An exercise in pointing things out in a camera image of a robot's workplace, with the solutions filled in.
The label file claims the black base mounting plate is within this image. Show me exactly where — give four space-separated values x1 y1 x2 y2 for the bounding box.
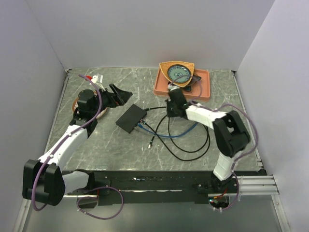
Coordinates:
66 170 241 206

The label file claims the teal patterned round plate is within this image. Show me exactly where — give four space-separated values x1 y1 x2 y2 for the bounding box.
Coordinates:
168 64 191 84

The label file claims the black network switch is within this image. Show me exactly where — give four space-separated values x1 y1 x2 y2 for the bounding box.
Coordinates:
115 104 147 134

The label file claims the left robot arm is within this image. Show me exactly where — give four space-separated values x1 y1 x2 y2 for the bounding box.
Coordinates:
22 84 133 211

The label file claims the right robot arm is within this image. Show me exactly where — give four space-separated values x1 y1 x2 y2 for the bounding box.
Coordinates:
167 86 251 193

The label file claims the black dish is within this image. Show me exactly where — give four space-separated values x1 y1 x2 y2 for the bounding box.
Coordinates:
168 74 201 92

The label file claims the salmon rectangular tray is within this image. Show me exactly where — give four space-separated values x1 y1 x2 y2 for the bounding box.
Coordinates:
153 68 211 102

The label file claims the woven triangular basket plate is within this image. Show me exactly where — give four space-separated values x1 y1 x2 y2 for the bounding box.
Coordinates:
159 61 195 87

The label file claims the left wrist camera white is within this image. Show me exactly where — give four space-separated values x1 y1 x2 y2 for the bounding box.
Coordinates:
86 74 105 89

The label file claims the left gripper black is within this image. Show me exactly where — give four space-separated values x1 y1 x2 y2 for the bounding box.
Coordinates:
91 84 132 117

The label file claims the blue ethernet cable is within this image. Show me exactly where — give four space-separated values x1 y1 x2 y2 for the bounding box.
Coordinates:
137 122 200 139

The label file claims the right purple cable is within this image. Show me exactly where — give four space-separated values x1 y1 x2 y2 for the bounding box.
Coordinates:
168 74 259 170

